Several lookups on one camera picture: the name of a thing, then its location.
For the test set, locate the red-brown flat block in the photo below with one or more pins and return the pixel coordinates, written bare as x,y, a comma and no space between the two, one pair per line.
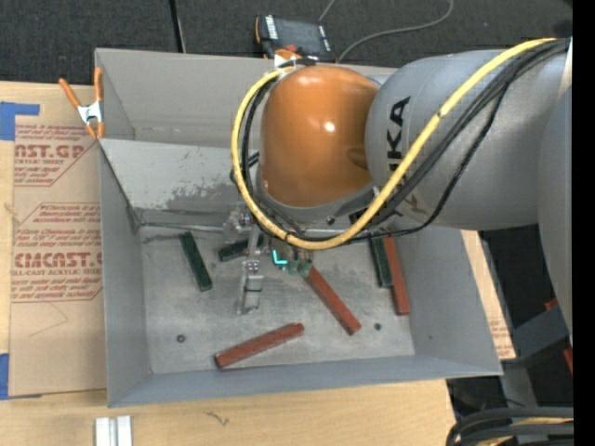
258,345
398,281
334,302

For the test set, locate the grey metal bin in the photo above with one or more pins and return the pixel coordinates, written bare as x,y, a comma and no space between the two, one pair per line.
186,323

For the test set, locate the brown cardboard board red print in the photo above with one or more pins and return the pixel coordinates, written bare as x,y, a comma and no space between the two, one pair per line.
56,337

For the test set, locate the dark green flat block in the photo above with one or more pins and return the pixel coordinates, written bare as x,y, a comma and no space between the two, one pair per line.
196,263
232,250
380,263

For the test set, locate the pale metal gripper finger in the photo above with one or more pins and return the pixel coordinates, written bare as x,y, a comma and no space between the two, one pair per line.
254,286
242,291

